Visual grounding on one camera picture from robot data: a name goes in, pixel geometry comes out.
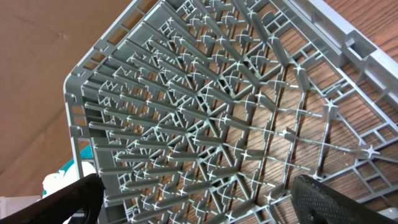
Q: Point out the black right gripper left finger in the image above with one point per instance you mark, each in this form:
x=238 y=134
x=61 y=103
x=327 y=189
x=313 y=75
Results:
x=83 y=197

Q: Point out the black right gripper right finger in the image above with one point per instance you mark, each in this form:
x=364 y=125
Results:
x=315 y=202

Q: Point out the grey dishwasher rack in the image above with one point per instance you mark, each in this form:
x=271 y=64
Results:
x=206 y=111

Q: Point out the crumpled white paper napkin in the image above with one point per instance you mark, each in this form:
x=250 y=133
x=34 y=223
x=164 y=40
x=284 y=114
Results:
x=64 y=177

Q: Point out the teal plastic tray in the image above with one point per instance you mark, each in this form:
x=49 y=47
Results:
x=86 y=153

